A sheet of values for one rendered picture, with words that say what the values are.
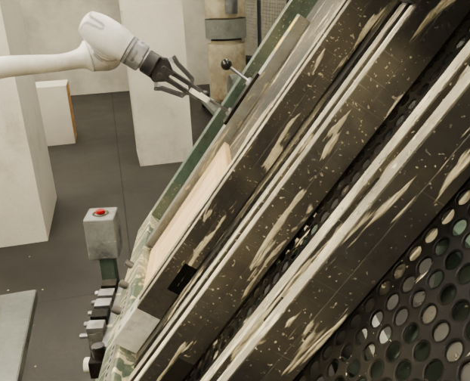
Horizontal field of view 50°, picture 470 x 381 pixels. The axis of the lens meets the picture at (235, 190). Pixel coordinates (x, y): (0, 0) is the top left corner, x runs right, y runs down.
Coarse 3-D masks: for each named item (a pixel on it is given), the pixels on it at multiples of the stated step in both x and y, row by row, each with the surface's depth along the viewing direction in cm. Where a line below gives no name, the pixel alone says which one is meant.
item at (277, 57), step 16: (288, 32) 158; (288, 48) 160; (272, 64) 161; (256, 80) 163; (256, 96) 165; (240, 112) 167; (224, 128) 168; (208, 160) 172; (192, 176) 174; (176, 208) 178; (160, 224) 180
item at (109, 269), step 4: (100, 260) 208; (104, 260) 209; (108, 260) 209; (112, 260) 209; (100, 264) 209; (104, 264) 209; (108, 264) 209; (112, 264) 209; (116, 264) 215; (100, 268) 210; (104, 268) 210; (108, 268) 210; (112, 268) 210; (116, 268) 215; (104, 272) 211; (108, 272) 211; (112, 272) 211; (116, 272) 214; (104, 276) 211; (108, 276) 212; (112, 276) 212; (116, 276) 214
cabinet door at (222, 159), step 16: (224, 144) 164; (224, 160) 152; (208, 176) 162; (192, 192) 170; (208, 192) 150; (192, 208) 158; (176, 224) 167; (160, 240) 175; (176, 240) 154; (160, 256) 162
